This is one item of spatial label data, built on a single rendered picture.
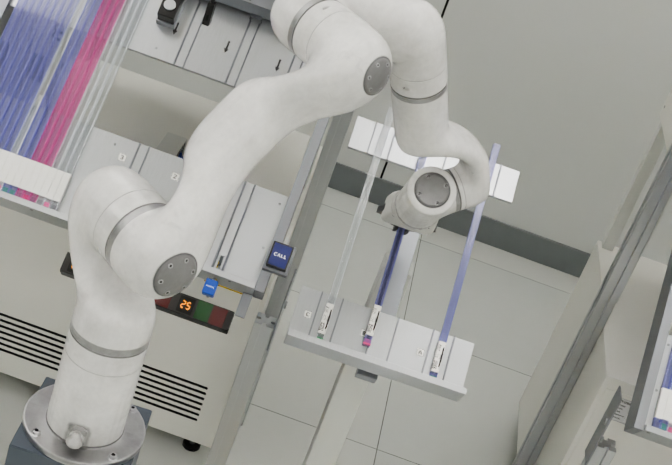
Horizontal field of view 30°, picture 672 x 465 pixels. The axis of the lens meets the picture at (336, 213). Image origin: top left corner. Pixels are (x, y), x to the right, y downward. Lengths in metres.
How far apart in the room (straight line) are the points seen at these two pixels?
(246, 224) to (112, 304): 0.67
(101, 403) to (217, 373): 1.03
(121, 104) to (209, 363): 0.70
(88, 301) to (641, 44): 2.73
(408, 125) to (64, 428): 0.70
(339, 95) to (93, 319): 0.47
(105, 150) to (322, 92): 0.84
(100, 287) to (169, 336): 1.06
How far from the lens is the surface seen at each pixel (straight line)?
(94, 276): 1.84
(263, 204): 2.46
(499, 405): 3.69
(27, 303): 2.97
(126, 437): 2.00
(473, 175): 2.12
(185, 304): 2.41
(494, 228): 4.46
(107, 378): 1.87
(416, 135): 2.00
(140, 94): 3.24
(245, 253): 2.43
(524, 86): 4.26
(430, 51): 1.89
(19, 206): 2.47
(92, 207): 1.79
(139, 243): 1.71
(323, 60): 1.73
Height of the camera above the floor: 2.00
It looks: 28 degrees down
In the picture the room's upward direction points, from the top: 20 degrees clockwise
